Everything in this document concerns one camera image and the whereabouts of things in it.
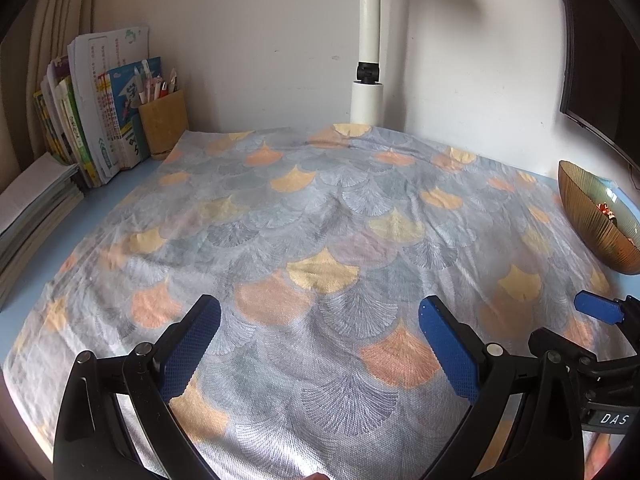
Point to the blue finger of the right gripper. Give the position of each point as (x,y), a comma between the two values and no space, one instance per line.
(603,309)

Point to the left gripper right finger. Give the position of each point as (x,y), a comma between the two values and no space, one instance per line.
(449,340)

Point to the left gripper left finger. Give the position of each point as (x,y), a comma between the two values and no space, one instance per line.
(183,345)

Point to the amber ribbed glass bowl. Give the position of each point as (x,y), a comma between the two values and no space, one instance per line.
(615,245)

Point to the red suit black hair figure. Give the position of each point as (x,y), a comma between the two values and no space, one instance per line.
(607,211)

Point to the patterned blue fabric cloth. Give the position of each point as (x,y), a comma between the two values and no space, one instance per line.
(319,247)

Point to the flat stacked magazines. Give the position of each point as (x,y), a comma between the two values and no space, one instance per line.
(32,207)

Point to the brown pen holder box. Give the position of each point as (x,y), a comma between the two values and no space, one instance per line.
(164,121)

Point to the white lamp pole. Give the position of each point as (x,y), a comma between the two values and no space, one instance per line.
(366,107)

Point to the upright books stack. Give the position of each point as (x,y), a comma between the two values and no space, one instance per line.
(89,100)

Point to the beige curtain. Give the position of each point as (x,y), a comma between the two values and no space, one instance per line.
(33,33)

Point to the black wall television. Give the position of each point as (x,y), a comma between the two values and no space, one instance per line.
(601,76)

